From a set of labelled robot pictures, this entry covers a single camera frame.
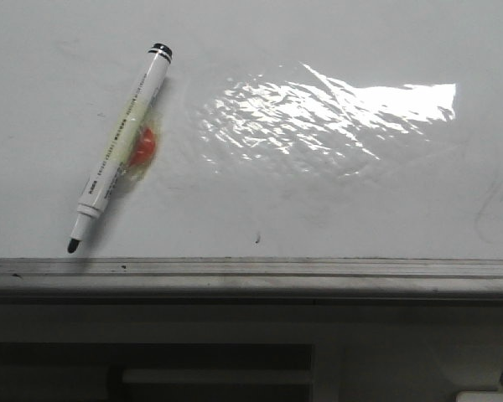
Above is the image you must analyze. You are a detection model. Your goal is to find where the white whiteboard marker pen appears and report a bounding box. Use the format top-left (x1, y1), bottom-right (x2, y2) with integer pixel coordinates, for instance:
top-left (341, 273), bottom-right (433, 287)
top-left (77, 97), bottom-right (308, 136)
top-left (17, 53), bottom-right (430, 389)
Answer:
top-left (67, 43), bottom-right (173, 254)

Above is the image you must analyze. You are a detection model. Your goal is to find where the white whiteboard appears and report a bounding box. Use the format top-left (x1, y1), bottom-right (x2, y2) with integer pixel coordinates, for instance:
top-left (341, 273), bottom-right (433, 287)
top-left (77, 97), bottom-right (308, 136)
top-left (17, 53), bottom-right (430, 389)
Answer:
top-left (0, 1), bottom-right (503, 259)

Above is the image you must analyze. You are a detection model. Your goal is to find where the orange knob glued to marker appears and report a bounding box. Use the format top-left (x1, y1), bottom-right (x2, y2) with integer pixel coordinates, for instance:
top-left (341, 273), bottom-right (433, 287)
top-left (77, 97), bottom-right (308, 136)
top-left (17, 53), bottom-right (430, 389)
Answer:
top-left (128, 127), bottom-right (157, 167)

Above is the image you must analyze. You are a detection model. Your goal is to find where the white box bottom right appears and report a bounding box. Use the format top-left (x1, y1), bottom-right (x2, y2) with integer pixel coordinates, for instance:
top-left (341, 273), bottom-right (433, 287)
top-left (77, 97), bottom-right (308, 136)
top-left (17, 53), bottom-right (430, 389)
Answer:
top-left (455, 391), bottom-right (503, 402)

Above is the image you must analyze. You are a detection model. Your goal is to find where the aluminium whiteboard frame rail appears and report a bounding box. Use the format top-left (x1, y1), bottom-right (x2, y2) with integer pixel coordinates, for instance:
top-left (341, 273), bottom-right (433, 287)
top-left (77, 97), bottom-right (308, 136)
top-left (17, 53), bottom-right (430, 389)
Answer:
top-left (0, 257), bottom-right (503, 302)

